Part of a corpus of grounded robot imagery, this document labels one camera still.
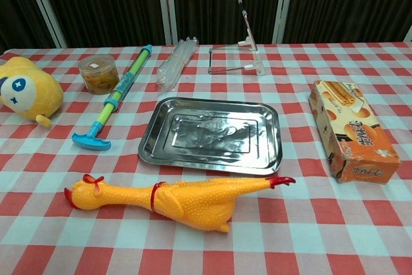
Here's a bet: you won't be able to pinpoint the orange rubber toy chicken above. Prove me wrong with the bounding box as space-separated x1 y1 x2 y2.
63 173 296 233

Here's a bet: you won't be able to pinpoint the rectangular metal tray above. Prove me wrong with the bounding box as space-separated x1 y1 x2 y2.
137 96 283 178

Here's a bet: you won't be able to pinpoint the blue green water squirter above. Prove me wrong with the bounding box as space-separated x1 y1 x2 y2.
71 44 153 151

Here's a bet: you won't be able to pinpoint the yellow plush toy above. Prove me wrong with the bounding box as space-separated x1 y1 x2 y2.
0 56 64 128

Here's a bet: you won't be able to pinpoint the clear plastic tube bundle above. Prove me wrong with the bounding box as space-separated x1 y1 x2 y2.
156 37 200 92

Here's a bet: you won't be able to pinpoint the red white checkered tablecloth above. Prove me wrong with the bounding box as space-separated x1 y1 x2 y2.
0 42 412 275

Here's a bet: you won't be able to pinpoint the orange biscuit box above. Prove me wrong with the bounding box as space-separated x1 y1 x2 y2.
308 80 401 185

